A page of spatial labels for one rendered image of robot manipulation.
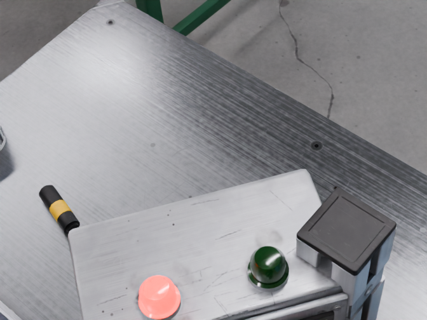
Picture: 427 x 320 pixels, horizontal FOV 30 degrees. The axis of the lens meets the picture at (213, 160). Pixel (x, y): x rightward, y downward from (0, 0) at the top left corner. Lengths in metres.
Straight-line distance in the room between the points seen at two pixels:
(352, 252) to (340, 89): 2.05
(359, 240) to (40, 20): 2.44
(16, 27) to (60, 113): 1.43
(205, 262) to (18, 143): 0.96
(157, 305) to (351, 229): 0.13
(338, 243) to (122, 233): 0.14
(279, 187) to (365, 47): 2.12
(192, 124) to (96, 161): 0.18
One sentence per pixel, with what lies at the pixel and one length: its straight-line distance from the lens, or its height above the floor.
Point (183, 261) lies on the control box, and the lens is 0.52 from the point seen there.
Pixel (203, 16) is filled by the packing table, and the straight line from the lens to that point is 2.49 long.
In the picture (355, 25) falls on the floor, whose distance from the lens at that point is 2.71.
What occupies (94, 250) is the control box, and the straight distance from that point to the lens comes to 0.53.
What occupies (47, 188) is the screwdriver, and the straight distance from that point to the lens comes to 1.33.
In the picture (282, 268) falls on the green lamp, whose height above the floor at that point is 1.49.
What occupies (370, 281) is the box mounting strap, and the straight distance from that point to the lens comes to 0.53.
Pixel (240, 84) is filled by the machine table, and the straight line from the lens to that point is 1.45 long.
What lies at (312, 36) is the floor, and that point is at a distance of 2.67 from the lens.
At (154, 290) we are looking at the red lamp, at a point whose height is 1.50.
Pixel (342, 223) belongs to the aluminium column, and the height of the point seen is 1.50.
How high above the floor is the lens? 1.93
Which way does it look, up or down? 55 degrees down
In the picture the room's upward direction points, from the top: 8 degrees counter-clockwise
